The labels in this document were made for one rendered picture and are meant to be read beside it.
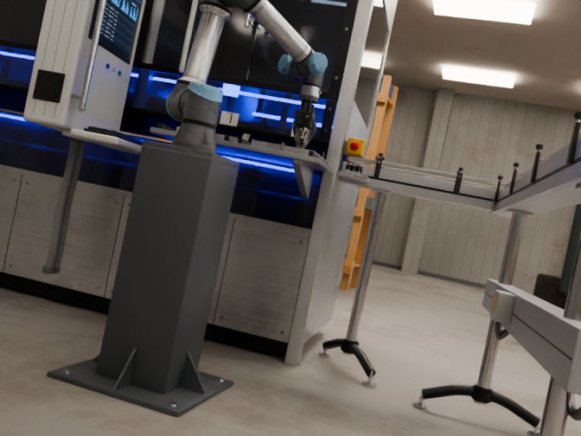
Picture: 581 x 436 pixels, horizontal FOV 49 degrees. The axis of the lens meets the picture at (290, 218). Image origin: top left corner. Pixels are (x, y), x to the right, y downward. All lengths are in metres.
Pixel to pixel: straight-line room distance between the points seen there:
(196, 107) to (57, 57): 0.76
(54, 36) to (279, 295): 1.41
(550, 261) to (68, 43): 11.26
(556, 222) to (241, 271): 10.56
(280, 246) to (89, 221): 0.94
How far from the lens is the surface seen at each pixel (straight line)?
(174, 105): 2.26
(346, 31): 2.93
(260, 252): 2.84
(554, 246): 13.00
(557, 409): 1.50
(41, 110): 2.68
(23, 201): 3.34
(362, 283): 2.92
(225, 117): 2.94
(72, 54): 2.67
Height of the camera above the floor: 0.65
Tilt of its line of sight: level
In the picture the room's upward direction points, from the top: 12 degrees clockwise
